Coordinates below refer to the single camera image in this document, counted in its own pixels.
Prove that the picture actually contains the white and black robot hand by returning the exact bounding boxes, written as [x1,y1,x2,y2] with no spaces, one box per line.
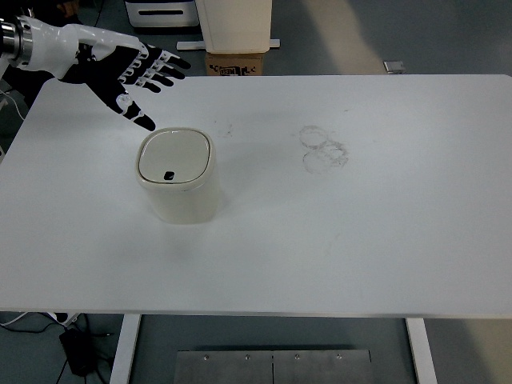
[30,18,192,133]

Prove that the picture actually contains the black floor cable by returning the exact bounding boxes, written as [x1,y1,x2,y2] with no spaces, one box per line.
[0,314,115,384]

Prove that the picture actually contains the white cable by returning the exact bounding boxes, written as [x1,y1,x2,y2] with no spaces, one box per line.
[0,90,24,122]

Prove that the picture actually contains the large white plastic container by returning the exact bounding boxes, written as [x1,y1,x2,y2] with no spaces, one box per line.
[194,0,274,54]

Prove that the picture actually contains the white appliance with black slot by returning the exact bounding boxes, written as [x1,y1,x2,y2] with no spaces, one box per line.
[124,0,201,29]

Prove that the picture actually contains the brown cardboard box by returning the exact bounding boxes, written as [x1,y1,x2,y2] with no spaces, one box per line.
[205,51,265,77]

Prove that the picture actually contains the white flat base bar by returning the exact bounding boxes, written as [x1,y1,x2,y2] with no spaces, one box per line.
[176,38,282,52]

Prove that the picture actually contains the white table leg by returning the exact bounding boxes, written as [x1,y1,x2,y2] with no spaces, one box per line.
[109,314,142,384]
[405,317,438,384]

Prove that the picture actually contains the cream lidded trash bin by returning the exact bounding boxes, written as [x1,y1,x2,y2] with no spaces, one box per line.
[135,126,222,226]

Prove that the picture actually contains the grey metal plate with screws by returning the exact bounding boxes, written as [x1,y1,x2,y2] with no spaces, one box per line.
[175,349,373,384]

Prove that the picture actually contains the black power adapter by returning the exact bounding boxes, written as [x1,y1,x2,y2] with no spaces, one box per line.
[59,326,98,377]

